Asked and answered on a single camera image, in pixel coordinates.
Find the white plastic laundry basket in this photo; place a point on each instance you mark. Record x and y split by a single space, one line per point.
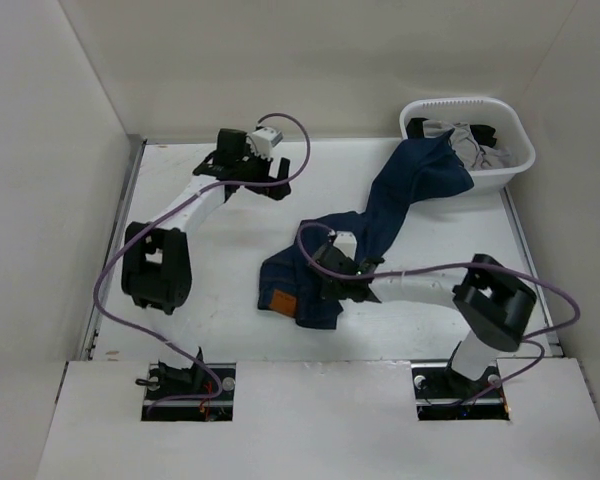
480 110

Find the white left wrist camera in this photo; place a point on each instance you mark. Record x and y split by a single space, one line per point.
261 142

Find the dark blue denim trousers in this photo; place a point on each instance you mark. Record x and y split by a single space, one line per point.
419 169

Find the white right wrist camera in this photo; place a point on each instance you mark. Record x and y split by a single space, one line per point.
346 242

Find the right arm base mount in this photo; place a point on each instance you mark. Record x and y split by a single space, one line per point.
443 395

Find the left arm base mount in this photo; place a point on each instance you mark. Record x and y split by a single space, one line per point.
188 394

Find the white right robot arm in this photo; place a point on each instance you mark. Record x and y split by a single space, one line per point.
495 305

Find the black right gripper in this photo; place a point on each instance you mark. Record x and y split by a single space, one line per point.
328 293

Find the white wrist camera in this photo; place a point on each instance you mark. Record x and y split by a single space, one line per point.
346 242
261 142

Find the black garment in basket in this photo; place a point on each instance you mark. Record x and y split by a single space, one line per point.
420 127

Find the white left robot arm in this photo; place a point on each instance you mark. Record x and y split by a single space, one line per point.
156 266

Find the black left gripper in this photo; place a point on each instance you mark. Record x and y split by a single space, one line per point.
266 165

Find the grey garment in basket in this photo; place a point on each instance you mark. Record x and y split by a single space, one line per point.
476 157

